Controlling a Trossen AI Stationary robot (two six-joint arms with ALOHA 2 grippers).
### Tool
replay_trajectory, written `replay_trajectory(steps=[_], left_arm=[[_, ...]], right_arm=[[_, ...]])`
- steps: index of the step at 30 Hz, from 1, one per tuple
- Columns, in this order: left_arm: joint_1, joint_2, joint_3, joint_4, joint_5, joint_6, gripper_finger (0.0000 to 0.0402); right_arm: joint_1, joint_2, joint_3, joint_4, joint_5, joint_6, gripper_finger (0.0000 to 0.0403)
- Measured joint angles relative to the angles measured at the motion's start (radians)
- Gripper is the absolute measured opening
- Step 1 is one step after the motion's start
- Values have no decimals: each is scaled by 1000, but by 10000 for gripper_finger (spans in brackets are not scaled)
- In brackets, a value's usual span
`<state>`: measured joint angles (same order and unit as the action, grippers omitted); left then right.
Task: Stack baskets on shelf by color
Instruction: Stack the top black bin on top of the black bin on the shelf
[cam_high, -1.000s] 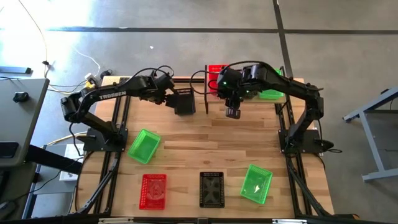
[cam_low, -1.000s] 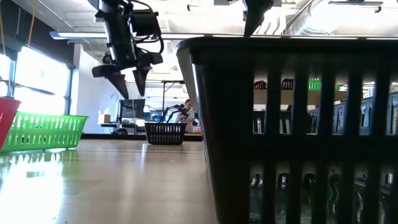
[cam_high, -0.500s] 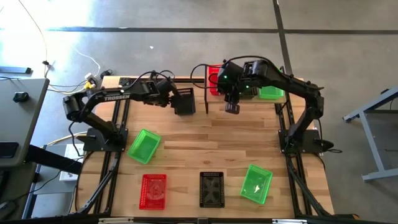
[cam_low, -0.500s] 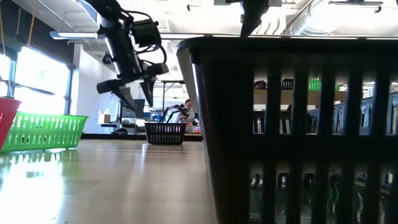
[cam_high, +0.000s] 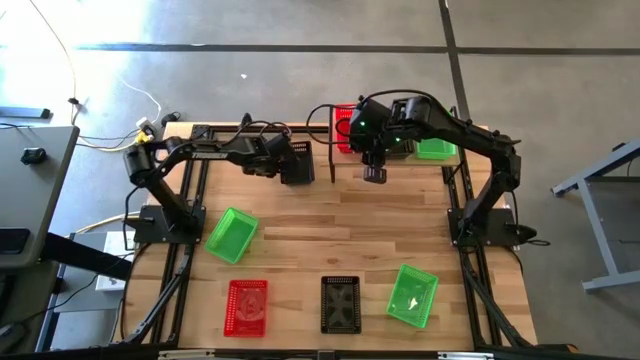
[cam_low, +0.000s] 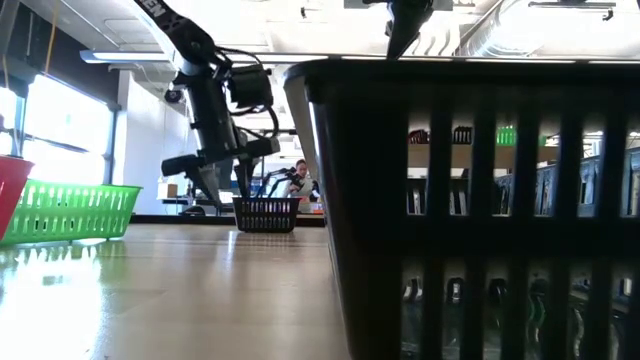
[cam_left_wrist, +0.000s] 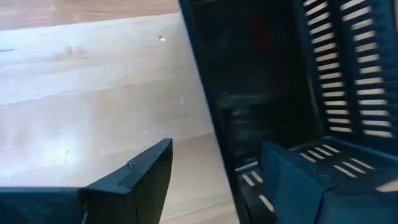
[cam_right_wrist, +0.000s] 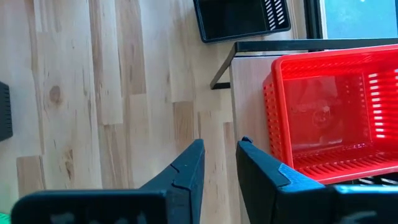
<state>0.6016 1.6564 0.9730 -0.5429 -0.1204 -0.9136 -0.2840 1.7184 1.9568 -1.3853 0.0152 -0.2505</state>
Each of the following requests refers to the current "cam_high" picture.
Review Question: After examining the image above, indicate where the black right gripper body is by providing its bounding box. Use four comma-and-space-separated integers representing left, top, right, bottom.
348, 97, 401, 156

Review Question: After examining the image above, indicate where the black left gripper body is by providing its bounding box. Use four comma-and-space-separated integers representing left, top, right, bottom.
262, 133, 301, 174

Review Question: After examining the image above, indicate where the red plastic basket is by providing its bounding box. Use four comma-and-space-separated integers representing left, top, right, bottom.
223, 279, 269, 338
333, 103, 359, 154

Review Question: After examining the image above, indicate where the green plastic basket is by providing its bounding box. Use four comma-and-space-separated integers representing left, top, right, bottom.
416, 138, 458, 161
203, 207, 260, 265
385, 263, 440, 330

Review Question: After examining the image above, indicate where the white flat box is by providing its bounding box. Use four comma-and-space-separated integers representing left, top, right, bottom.
93, 229, 137, 293

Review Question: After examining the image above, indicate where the black desk leg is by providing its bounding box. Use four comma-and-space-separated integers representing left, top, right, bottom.
39, 232, 132, 281

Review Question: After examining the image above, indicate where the gray floor mat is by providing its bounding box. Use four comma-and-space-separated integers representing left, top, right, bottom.
52, 232, 126, 315

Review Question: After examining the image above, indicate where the small black desk device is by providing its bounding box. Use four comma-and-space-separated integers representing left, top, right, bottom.
19, 147, 48, 166

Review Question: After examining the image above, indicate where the gray side desk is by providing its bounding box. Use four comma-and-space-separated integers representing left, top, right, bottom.
0, 124, 81, 271

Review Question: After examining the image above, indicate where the gray flat bar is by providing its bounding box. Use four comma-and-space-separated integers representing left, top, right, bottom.
0, 105, 52, 120

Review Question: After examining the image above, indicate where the gray metal stand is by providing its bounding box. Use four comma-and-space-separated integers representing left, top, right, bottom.
551, 139, 640, 294

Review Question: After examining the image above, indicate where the black flat phone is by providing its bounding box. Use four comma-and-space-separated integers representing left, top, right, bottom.
0, 228, 31, 256

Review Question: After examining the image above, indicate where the dark computer mouse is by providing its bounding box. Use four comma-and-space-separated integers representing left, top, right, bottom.
0, 322, 27, 354

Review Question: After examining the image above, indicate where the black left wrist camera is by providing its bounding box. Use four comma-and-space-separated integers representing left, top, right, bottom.
242, 162, 279, 180

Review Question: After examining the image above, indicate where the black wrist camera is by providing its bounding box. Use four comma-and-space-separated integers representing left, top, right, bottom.
362, 152, 389, 185
242, 162, 279, 180

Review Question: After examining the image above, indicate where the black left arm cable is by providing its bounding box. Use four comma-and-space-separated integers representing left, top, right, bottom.
224, 118, 295, 147

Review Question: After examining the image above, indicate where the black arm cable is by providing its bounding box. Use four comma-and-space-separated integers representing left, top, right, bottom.
224, 118, 295, 147
304, 88, 451, 147

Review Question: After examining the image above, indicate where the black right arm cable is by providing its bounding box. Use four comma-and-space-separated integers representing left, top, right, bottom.
304, 88, 451, 147

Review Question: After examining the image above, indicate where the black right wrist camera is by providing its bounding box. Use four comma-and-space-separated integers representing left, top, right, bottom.
362, 152, 389, 185

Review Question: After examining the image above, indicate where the black aluminium table frame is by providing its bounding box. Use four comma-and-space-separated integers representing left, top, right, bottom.
112, 122, 576, 360

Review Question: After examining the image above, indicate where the white floor cable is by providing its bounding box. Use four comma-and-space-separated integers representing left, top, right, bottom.
119, 78, 164, 124

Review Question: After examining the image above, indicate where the cream cable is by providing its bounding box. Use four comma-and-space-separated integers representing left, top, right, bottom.
74, 209, 141, 236

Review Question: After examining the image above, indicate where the thin beige floor cable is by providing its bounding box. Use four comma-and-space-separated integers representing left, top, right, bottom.
28, 0, 79, 126

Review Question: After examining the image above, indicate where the silver aluminium bracket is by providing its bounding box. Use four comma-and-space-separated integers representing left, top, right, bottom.
158, 349, 216, 360
437, 351, 496, 360

